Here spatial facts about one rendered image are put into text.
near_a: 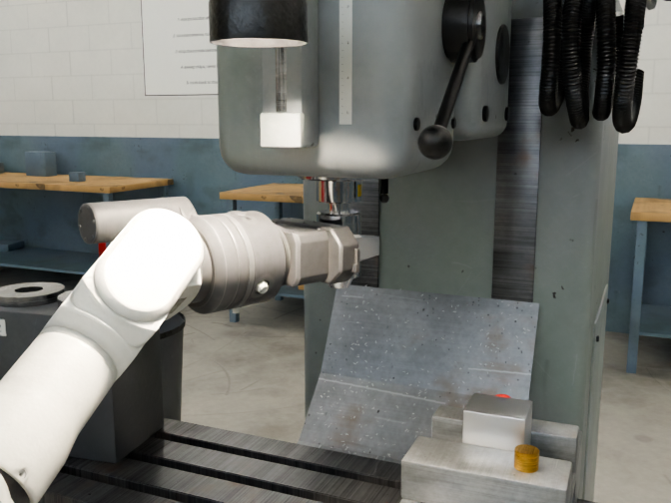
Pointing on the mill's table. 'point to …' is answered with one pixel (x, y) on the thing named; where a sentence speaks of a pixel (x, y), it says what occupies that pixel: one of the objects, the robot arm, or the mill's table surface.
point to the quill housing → (347, 94)
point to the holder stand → (133, 415)
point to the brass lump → (526, 458)
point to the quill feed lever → (467, 46)
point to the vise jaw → (478, 475)
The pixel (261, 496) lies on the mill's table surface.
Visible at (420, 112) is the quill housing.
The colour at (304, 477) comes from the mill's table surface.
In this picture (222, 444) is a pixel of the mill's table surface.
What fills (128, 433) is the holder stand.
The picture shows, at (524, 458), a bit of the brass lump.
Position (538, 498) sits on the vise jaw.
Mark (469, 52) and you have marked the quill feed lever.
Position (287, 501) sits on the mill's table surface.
